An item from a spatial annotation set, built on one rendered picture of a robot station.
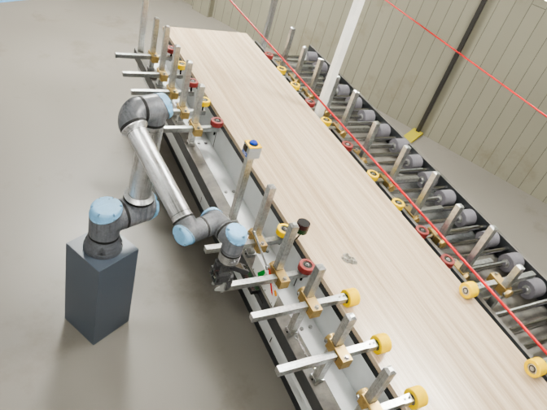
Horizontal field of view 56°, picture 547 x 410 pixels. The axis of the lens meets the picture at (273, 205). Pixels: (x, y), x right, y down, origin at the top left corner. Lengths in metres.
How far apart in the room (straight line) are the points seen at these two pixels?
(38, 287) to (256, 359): 1.35
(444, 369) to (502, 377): 0.28
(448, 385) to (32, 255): 2.50
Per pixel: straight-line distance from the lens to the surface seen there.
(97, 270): 2.63
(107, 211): 2.53
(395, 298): 2.53
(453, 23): 5.92
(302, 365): 2.02
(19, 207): 3.86
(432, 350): 2.42
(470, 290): 2.71
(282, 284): 2.39
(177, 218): 2.06
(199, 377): 3.03
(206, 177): 3.12
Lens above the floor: 2.55
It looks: 37 degrees down
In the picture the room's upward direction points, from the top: 19 degrees clockwise
